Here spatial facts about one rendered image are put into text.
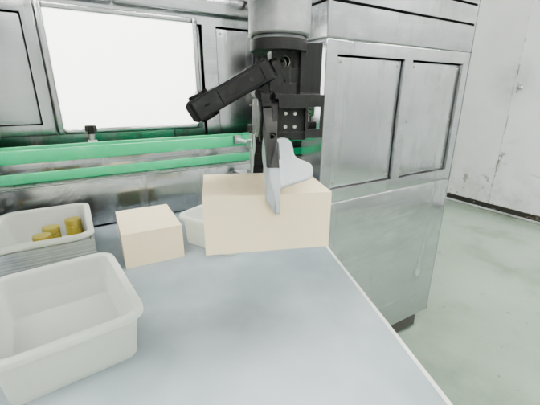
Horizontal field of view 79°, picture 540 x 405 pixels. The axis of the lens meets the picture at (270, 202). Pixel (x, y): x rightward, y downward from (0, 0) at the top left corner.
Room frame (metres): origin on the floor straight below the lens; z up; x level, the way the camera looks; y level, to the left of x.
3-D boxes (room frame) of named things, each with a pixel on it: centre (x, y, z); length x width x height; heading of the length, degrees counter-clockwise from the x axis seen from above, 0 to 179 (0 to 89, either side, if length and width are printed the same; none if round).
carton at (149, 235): (0.69, 0.28, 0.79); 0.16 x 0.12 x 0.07; 28
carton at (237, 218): (0.44, 0.01, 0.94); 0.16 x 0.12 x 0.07; 100
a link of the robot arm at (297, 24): (0.45, -0.01, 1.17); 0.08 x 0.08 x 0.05
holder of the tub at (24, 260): (0.65, 0.48, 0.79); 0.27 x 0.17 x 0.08; 31
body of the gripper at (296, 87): (0.44, -0.02, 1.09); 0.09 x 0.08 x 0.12; 100
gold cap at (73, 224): (0.72, 0.47, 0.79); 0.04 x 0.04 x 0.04
